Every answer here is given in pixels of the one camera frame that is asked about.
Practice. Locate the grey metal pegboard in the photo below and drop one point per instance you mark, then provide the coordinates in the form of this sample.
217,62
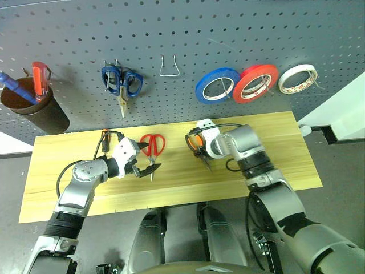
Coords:
182,28

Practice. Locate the black and orange screwdriver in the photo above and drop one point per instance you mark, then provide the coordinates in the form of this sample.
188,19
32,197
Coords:
105,142

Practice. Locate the red tape roll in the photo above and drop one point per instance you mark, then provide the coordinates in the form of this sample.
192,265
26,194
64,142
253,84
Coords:
256,71

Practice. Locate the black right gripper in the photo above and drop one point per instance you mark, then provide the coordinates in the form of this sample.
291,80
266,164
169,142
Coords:
202,145

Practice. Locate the blue utility knife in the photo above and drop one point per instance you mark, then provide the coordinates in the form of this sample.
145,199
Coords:
17,87

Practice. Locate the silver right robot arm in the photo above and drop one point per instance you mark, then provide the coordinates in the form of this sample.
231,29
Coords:
285,205

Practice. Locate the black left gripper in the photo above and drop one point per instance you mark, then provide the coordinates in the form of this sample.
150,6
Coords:
134,169

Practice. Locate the dark brown holder cup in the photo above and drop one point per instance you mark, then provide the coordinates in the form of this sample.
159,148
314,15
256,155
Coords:
42,112

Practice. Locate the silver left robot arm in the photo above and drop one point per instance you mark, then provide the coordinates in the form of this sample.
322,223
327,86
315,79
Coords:
77,185

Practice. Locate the blue tape roll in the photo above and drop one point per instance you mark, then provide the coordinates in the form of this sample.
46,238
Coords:
205,82

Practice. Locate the white side panel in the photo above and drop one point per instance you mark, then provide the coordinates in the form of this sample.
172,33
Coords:
336,108

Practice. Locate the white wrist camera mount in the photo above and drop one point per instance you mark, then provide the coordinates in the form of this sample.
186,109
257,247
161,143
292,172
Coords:
125,154
211,137

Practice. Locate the dark grey rounded robot leg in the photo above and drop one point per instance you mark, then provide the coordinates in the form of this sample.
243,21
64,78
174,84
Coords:
146,239
222,237

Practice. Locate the dark robot torso cover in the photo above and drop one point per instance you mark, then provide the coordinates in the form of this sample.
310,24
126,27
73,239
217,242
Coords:
199,268

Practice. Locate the white tape roll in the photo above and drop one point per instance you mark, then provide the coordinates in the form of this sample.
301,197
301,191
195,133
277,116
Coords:
296,70

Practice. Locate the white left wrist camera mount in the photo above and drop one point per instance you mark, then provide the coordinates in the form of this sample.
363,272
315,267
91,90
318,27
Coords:
125,154

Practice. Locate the silver double scissors hook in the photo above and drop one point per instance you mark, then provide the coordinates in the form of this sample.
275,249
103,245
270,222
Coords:
108,77

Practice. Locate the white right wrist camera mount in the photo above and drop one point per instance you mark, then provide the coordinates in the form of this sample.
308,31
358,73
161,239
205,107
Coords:
211,137

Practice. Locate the thin metal tape hook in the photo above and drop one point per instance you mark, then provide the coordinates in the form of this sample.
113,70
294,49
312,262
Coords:
312,78
266,84
226,90

